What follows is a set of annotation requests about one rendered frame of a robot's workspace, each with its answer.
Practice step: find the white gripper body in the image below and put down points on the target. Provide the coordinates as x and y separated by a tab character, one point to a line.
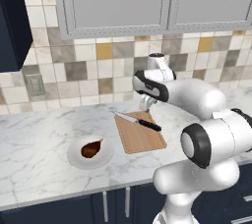
146	101

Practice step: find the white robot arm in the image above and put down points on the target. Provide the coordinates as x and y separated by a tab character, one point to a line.
197	97

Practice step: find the wooden cutting board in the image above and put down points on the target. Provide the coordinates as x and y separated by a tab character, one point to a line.
141	139

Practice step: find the white round plate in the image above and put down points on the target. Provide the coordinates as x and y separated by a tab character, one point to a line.
101	157

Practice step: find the brown piece of meat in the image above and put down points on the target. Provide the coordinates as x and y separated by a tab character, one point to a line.
90	149

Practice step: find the navy drawer front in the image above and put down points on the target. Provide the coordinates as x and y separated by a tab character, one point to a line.
226	218
244	185

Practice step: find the navy base cupboard door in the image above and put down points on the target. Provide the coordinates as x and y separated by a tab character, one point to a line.
141	205
97	208

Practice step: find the navy base cupboard panel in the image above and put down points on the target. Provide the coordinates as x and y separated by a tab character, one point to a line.
46	213

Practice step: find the grey wall power outlet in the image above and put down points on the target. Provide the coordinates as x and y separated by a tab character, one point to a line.
34	84

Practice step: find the dark navy wall cupboard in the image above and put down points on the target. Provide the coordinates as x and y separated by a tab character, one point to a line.
11	21

